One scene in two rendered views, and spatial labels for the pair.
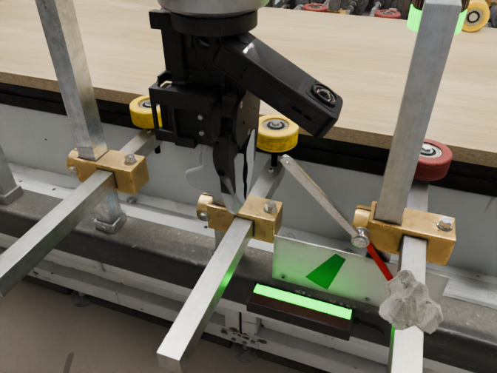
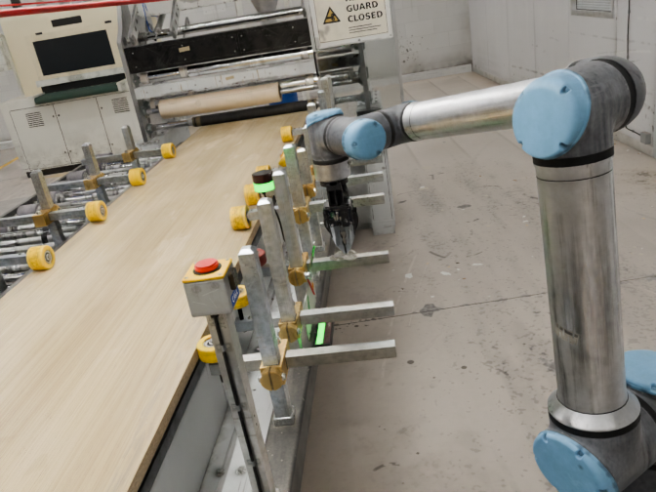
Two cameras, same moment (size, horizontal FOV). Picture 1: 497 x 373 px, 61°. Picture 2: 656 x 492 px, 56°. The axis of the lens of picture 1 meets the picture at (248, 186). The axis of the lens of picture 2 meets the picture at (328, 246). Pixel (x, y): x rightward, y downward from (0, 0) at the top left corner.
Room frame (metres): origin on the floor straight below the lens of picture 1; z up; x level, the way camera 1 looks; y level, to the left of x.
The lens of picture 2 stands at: (0.72, 1.48, 1.61)
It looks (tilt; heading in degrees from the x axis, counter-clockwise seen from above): 22 degrees down; 258
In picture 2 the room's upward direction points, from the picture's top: 10 degrees counter-clockwise
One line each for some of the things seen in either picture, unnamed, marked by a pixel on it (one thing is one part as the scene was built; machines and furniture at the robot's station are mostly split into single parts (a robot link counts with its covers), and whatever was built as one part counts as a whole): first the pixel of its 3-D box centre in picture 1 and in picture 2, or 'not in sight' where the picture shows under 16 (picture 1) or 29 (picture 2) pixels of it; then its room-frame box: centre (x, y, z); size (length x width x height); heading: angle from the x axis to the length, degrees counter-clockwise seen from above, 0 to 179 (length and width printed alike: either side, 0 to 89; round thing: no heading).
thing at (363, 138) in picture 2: not in sight; (358, 137); (0.32, 0.13, 1.29); 0.12 x 0.12 x 0.09; 18
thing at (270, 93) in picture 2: not in sight; (250, 96); (0.18, -2.60, 1.05); 1.43 x 0.12 x 0.12; 160
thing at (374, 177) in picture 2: not in sight; (316, 184); (0.25, -0.70, 0.95); 0.50 x 0.04 x 0.04; 160
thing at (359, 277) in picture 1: (352, 277); (310, 304); (0.45, -0.16, 0.75); 0.26 x 0.01 x 0.10; 70
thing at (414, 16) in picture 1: (435, 17); (264, 184); (0.51, -0.22, 1.13); 0.06 x 0.06 x 0.02
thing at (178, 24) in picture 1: (209, 77); (337, 201); (0.37, 0.04, 1.11); 0.09 x 0.08 x 0.12; 72
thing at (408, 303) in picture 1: (413, 295); (344, 253); (0.32, -0.19, 0.87); 0.09 x 0.07 x 0.02; 160
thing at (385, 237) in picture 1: (401, 229); (298, 268); (0.46, -0.22, 0.85); 0.13 x 0.06 x 0.05; 70
